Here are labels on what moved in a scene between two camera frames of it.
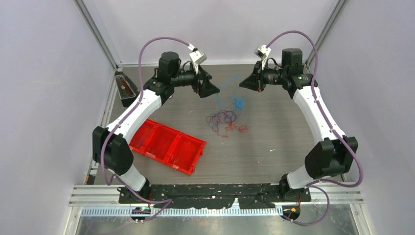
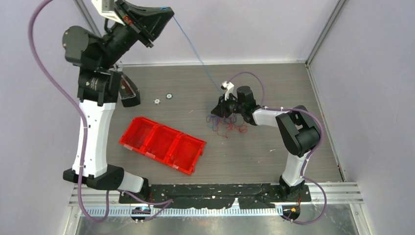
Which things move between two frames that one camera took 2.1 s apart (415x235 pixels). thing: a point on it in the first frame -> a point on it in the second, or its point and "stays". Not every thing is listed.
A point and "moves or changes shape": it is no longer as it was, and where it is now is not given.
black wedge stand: (127, 89) stays
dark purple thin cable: (140, 141) stays
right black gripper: (255, 82) -> (221, 111)
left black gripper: (207, 88) -> (143, 22)
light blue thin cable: (239, 104) moves or changes shape
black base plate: (215, 196) stays
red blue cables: (223, 121) stays
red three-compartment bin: (179, 151) stays
